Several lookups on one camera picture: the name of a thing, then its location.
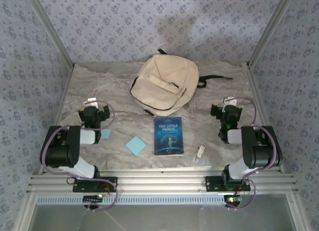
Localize grey slotted cable duct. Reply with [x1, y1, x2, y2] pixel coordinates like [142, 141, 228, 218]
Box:
[36, 194, 226, 206]

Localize right controller board green light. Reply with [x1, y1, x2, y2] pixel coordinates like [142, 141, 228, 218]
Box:
[224, 194, 243, 205]

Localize grey metal lower panel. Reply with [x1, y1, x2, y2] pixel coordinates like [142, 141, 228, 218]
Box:
[17, 194, 306, 231]

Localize aluminium frame post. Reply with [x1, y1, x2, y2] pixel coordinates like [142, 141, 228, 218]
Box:
[247, 0, 298, 65]
[24, 0, 76, 67]

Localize aluminium side rail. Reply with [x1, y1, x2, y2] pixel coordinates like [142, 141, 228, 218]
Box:
[246, 62, 285, 173]
[37, 64, 76, 175]

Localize small white beige glue stick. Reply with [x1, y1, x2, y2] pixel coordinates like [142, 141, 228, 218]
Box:
[194, 144, 206, 163]

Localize beige backpack with black straps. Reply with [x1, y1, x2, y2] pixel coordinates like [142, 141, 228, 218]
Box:
[129, 48, 234, 117]

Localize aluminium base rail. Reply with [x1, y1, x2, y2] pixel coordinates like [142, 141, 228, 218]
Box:
[26, 165, 299, 195]

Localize black left controller board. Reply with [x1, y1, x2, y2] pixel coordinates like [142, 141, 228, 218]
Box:
[83, 195, 104, 203]

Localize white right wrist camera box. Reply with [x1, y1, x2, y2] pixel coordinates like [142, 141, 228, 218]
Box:
[223, 97, 237, 108]

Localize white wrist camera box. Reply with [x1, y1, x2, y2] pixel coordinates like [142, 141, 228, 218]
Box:
[83, 98, 98, 109]
[223, 97, 237, 108]

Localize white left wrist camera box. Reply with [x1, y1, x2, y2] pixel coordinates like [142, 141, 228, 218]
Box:
[83, 98, 98, 109]

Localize blue Little Prince book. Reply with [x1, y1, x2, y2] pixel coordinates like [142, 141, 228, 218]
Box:
[154, 116, 184, 156]

